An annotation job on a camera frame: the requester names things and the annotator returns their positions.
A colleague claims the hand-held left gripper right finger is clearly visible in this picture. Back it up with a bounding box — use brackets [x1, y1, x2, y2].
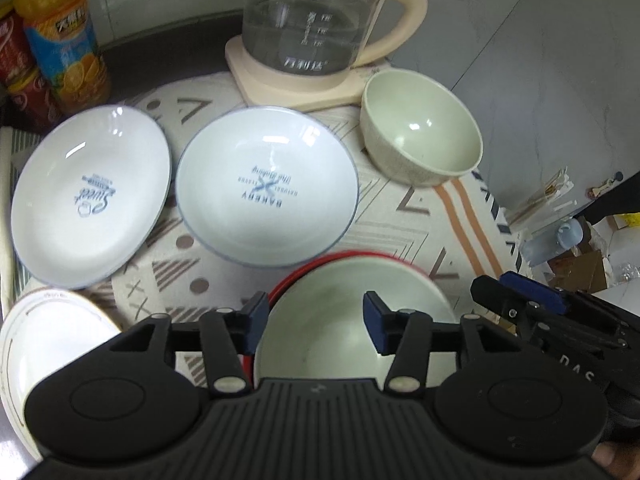
[362, 290, 521, 395]

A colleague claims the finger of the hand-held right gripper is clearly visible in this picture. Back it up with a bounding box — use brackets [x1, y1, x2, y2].
[470, 275, 540, 342]
[501, 271, 569, 314]

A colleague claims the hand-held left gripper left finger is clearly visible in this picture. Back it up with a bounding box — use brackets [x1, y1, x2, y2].
[102, 291, 271, 395]

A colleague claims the smooth cream bowl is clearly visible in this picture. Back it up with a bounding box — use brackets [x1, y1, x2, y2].
[252, 255, 458, 392]

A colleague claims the red bowl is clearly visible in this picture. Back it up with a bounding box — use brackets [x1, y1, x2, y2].
[244, 252, 432, 386]

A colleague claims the white plate with whisk print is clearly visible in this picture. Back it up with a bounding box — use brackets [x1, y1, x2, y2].
[175, 105, 360, 267]

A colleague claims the white plate with script print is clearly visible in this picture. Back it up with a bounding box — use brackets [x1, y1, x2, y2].
[10, 104, 173, 291]

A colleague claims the person's right hand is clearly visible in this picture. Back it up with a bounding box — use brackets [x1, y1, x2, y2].
[594, 441, 630, 477]

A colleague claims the brown cardboard box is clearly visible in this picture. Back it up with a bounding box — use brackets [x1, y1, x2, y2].
[546, 249, 609, 294]

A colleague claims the light blue cup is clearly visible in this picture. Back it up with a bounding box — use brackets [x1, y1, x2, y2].
[556, 219, 587, 252]

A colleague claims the white box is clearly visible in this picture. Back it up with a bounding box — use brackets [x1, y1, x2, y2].
[599, 212, 640, 283]

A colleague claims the cream patterned table mat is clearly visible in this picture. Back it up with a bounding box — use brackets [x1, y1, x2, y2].
[107, 71, 524, 396]

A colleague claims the speckled cream bowl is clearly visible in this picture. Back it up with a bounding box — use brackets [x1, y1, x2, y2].
[360, 67, 484, 188]

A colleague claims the white plate with gold rim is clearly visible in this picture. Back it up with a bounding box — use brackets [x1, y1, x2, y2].
[0, 286, 123, 463]

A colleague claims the green striped white cloth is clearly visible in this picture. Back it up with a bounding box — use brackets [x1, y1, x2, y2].
[0, 125, 51, 311]

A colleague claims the red soda can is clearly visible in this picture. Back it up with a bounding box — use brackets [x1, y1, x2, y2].
[6, 67, 64, 133]
[0, 2, 37, 86]

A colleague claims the orange juice bottle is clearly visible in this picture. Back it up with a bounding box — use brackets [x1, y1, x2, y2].
[12, 0, 112, 116]

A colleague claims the glass kettle with cream handle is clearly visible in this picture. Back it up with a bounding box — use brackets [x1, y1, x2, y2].
[241, 0, 429, 75]

